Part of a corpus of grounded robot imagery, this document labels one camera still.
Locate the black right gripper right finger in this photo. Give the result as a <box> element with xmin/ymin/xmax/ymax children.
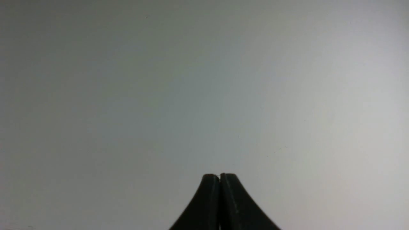
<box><xmin>220</xmin><ymin>173</ymin><xmax>280</xmax><ymax>230</ymax></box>

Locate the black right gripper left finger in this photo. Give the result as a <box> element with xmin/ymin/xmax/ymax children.
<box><xmin>170</xmin><ymin>174</ymin><xmax>220</xmax><ymax>230</ymax></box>

